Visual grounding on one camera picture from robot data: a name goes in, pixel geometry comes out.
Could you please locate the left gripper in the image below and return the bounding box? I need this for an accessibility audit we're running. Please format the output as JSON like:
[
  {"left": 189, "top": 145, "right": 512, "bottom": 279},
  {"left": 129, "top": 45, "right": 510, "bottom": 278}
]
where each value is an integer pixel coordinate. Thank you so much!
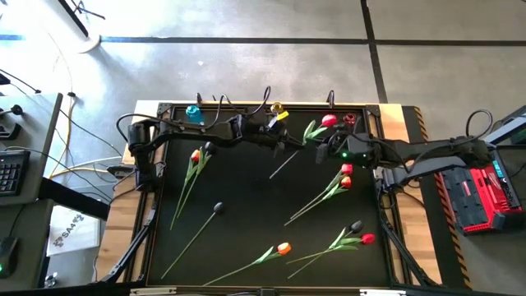
[{"left": 245, "top": 109, "right": 306, "bottom": 150}]

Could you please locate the red artificial tulip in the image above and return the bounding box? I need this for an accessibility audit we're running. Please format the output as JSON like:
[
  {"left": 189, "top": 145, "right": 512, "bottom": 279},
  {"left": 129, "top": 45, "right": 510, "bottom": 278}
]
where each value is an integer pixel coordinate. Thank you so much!
[
  {"left": 285, "top": 233, "right": 376, "bottom": 265},
  {"left": 269, "top": 113, "right": 339, "bottom": 180},
  {"left": 289, "top": 163, "right": 354, "bottom": 220}
]

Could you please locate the orange artificial tulip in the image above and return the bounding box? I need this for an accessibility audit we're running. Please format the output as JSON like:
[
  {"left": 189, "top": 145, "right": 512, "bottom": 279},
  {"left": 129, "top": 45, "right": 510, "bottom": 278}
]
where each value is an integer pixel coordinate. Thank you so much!
[
  {"left": 169, "top": 148, "right": 202, "bottom": 231},
  {"left": 202, "top": 242, "right": 293, "bottom": 287},
  {"left": 283, "top": 175, "right": 353, "bottom": 227}
]

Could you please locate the leafless black artificial tulip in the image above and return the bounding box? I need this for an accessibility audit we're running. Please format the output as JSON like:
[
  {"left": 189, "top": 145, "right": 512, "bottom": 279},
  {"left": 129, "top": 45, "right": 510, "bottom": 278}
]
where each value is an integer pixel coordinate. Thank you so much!
[{"left": 160, "top": 201, "right": 225, "bottom": 280}]

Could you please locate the blue glass vase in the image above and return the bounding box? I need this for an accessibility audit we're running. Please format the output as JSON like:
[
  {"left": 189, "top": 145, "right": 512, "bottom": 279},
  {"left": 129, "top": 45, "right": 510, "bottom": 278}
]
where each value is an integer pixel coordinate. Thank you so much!
[{"left": 185, "top": 104, "right": 205, "bottom": 125}]

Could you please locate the black table mat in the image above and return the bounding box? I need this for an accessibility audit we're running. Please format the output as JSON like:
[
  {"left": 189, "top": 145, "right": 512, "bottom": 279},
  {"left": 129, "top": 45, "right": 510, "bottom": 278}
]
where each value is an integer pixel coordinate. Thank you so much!
[{"left": 147, "top": 107, "right": 390, "bottom": 288}]

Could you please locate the black hazard-striped floor mat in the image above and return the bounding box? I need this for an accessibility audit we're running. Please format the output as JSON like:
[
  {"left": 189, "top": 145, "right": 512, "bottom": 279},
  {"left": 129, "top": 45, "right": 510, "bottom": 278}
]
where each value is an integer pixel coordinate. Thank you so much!
[{"left": 402, "top": 105, "right": 473, "bottom": 289}]

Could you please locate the red and black toolbox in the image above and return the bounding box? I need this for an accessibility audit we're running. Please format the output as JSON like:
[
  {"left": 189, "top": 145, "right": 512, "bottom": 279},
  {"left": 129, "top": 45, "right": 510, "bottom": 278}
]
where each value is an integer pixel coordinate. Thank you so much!
[{"left": 437, "top": 162, "right": 526, "bottom": 236}]

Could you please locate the grey equipment case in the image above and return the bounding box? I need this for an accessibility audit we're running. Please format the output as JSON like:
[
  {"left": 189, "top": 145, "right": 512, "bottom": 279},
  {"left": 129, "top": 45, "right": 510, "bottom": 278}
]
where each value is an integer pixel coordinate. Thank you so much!
[{"left": 478, "top": 104, "right": 526, "bottom": 145}]

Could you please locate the white round stand base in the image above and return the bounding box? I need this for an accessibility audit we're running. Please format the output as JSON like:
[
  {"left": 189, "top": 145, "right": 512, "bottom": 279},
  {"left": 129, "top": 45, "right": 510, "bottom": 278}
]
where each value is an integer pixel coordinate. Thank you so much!
[{"left": 77, "top": 35, "right": 102, "bottom": 54}]

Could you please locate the black desk foot bar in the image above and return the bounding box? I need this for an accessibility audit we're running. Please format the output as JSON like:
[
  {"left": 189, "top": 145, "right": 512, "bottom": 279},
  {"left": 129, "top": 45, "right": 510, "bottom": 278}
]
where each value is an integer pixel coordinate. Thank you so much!
[{"left": 39, "top": 177, "right": 110, "bottom": 221}]

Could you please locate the white paper sheet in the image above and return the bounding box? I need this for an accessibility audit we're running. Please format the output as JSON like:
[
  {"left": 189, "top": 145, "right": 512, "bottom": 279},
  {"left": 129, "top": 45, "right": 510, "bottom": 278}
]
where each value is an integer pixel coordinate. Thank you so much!
[{"left": 46, "top": 204, "right": 102, "bottom": 257}]

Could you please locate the black stand bar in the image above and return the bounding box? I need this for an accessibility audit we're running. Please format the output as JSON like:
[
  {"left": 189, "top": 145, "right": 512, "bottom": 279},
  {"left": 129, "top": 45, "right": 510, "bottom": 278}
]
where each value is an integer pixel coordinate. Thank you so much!
[{"left": 57, "top": 0, "right": 90, "bottom": 38}]

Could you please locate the grey desk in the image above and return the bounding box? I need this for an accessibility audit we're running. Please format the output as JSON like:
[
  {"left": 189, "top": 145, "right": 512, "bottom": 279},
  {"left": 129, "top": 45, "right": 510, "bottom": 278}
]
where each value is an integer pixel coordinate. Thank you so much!
[{"left": 0, "top": 93, "right": 63, "bottom": 291}]

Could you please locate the black round knob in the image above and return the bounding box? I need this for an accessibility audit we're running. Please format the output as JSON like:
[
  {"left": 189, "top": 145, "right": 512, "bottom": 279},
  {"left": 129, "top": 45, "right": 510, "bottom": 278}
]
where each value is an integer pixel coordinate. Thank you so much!
[{"left": 0, "top": 104, "right": 24, "bottom": 117}]

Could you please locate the black computer keyboard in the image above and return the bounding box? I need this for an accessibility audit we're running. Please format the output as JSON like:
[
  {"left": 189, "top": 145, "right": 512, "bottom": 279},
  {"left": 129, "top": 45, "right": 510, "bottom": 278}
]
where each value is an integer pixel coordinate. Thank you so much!
[{"left": 0, "top": 150, "right": 32, "bottom": 197}]

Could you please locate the black desk gadget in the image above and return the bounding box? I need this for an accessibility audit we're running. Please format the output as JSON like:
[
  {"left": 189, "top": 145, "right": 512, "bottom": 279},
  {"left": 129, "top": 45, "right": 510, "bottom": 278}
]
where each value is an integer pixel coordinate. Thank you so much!
[{"left": 0, "top": 123, "right": 22, "bottom": 141}]

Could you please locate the black computer mouse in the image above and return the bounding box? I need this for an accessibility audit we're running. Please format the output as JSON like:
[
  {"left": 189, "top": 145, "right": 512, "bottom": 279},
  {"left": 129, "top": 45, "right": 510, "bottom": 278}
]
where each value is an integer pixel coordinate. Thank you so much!
[{"left": 0, "top": 236, "right": 20, "bottom": 280}]

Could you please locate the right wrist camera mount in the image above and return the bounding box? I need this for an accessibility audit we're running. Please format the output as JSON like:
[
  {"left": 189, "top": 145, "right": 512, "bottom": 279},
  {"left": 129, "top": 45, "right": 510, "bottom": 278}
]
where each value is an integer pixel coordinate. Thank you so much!
[{"left": 315, "top": 142, "right": 330, "bottom": 165}]

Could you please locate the black aluminium table frame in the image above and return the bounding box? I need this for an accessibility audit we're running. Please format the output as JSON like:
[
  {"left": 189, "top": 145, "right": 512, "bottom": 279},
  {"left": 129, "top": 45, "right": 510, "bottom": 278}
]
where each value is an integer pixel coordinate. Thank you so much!
[{"left": 100, "top": 101, "right": 441, "bottom": 289}]

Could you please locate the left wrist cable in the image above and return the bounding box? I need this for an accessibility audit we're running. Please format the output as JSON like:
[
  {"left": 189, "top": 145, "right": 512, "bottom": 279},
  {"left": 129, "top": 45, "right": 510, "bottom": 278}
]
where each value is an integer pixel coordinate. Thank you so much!
[{"left": 205, "top": 85, "right": 272, "bottom": 127}]

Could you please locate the right shoulder cable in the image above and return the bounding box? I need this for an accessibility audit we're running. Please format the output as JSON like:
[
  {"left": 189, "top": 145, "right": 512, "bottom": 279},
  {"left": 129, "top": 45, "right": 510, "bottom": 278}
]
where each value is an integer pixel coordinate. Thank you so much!
[{"left": 465, "top": 109, "right": 494, "bottom": 140}]

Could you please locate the shoulder cable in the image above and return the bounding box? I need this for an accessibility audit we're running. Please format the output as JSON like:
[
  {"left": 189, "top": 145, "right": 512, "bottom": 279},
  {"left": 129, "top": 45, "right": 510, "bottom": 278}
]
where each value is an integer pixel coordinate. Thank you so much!
[
  {"left": 116, "top": 113, "right": 164, "bottom": 143},
  {"left": 465, "top": 109, "right": 494, "bottom": 140}
]

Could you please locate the left shoulder cable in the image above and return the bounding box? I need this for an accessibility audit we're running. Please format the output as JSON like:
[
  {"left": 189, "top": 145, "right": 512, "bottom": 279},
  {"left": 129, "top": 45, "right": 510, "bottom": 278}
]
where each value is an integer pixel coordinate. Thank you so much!
[{"left": 116, "top": 113, "right": 164, "bottom": 143}]

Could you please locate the yellow floor cable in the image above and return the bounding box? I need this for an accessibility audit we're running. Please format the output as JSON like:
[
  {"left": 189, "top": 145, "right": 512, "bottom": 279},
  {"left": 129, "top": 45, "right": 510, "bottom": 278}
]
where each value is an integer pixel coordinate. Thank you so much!
[{"left": 48, "top": 96, "right": 120, "bottom": 178}]

